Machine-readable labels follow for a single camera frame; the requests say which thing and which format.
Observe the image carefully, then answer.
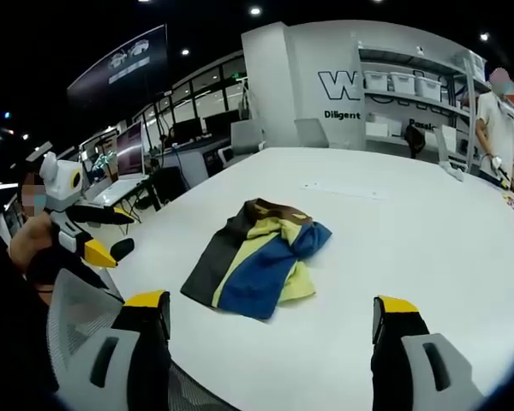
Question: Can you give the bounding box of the black computer monitor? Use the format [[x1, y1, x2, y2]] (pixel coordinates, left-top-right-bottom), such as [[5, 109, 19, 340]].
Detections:
[[203, 110, 241, 139], [171, 118, 203, 146]]

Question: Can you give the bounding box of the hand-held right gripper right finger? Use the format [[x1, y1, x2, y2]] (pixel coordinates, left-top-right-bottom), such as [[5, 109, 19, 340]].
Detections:
[[370, 294, 487, 411]]

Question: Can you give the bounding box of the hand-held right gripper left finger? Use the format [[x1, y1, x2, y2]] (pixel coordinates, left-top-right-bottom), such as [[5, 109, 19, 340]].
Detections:
[[57, 289, 173, 411]]

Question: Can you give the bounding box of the white storage bin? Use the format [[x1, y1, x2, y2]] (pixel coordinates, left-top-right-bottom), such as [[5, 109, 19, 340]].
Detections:
[[415, 75, 443, 99], [389, 71, 415, 94], [363, 69, 389, 92]]

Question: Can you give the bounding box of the black bag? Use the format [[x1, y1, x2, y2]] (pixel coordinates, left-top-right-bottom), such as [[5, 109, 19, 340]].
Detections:
[[403, 124, 426, 160]]

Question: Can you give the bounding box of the white cloth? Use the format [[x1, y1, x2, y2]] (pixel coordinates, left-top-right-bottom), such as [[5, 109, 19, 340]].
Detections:
[[438, 159, 469, 182]]

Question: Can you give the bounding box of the white shelving rack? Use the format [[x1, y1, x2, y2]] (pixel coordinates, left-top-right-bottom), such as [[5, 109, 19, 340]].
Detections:
[[356, 41, 490, 149]]

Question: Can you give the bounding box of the white side desk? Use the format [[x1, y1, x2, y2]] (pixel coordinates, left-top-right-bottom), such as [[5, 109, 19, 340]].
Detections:
[[84, 172, 156, 207]]

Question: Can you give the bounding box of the grey mesh office chair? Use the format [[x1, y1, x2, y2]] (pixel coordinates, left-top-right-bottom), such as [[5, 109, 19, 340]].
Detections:
[[45, 268, 224, 411]]

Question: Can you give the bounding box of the blue yellow black garment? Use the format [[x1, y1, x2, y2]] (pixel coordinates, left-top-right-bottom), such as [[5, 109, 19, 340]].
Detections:
[[179, 197, 333, 321]]

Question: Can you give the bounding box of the white chair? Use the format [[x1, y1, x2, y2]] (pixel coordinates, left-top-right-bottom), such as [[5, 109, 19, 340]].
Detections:
[[435, 125, 469, 175], [293, 117, 329, 149], [230, 120, 267, 156]]

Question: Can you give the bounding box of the silver computer monitor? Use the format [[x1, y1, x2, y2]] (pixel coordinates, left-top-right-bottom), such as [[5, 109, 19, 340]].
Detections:
[[116, 121, 150, 179]]

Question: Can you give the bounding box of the dark hanging wall banner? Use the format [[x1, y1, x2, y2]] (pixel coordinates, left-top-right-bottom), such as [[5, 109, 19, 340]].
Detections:
[[66, 23, 170, 104]]

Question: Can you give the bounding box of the table cable hatch cover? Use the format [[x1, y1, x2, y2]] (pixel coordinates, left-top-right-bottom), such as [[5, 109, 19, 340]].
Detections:
[[298, 181, 389, 200]]

